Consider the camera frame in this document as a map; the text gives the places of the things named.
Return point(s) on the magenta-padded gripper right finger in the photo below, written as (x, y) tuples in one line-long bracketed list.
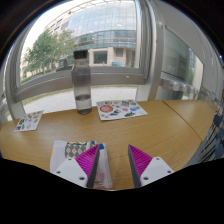
[(155, 168)]

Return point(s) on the white window frame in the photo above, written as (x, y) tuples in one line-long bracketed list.
[(100, 80)]

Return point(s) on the glass office building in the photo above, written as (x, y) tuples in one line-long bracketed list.
[(100, 33)]

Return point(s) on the clear grey water bottle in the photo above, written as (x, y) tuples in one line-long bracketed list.
[(82, 83)]

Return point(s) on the green tree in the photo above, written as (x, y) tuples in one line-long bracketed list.
[(46, 50)]

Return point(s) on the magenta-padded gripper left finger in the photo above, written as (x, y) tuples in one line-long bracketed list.
[(70, 170)]

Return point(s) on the sticker sheet with green stickers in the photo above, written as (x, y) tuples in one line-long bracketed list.
[(29, 120)]

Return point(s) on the sticker sheet with red circle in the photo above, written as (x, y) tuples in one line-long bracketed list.
[(120, 109)]

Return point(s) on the white wall socket rail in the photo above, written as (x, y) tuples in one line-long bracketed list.
[(178, 86)]

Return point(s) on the blue chair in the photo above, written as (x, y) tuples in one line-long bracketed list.
[(215, 136)]

